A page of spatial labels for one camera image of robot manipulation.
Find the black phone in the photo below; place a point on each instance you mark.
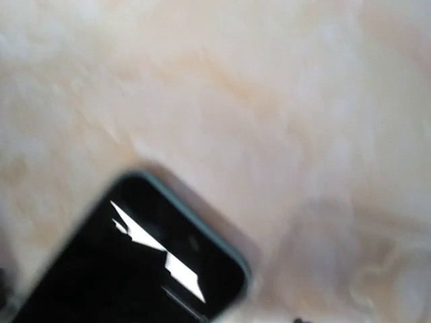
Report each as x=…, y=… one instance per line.
x=141, y=255

